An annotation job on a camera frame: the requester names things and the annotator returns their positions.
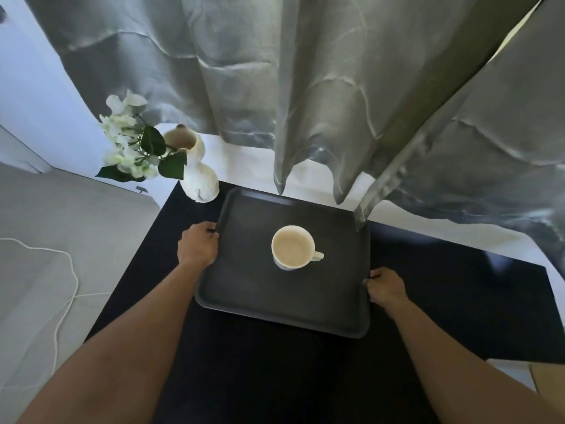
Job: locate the person's left hand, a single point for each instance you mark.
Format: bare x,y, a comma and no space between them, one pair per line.
197,247

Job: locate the person's right hand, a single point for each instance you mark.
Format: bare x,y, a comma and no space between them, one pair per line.
387,287

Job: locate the person's left thumb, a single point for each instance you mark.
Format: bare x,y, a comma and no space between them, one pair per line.
211,228

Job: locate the person's right thumb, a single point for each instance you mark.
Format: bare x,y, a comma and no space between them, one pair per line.
373,275

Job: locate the dark grey serving tray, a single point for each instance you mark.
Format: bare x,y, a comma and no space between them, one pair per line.
265,286

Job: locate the person's left forearm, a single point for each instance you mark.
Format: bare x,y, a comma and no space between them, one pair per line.
119,348

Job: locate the person's right forearm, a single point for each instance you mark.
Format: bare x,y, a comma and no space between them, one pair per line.
459,370

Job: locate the white ceramic vase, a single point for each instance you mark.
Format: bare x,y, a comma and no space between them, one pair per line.
198,172

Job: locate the black table cloth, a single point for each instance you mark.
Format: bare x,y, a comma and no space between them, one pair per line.
441,295

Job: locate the white cup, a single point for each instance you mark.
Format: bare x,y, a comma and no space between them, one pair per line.
292,248

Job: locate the white artificial flowers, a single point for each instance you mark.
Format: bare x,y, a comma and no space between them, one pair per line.
132,145

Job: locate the grey curtain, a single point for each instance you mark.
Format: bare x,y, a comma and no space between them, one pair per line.
265,83
485,150

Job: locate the brown cardboard box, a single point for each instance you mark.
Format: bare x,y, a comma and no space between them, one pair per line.
549,384

